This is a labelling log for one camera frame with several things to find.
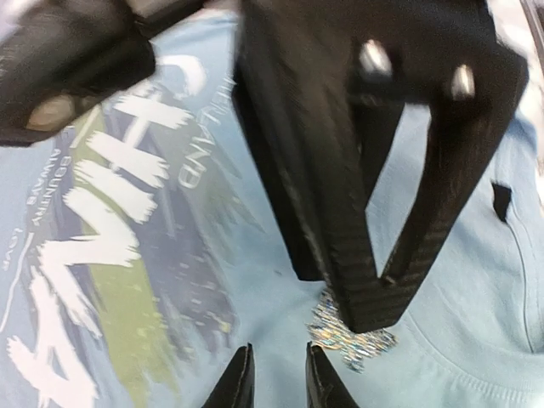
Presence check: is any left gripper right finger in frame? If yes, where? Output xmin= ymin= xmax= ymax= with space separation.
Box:
xmin=306 ymin=343 xmax=351 ymax=408

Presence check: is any light blue printed t-shirt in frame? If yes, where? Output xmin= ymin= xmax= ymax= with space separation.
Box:
xmin=1 ymin=10 xmax=543 ymax=407

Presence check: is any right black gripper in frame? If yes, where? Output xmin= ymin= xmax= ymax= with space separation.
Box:
xmin=235 ymin=1 xmax=529 ymax=106

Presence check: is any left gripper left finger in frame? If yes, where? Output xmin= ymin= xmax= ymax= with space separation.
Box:
xmin=202 ymin=344 xmax=255 ymax=408

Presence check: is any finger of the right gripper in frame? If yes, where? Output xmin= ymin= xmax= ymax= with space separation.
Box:
xmin=360 ymin=63 xmax=530 ymax=298
xmin=235 ymin=42 xmax=406 ymax=333

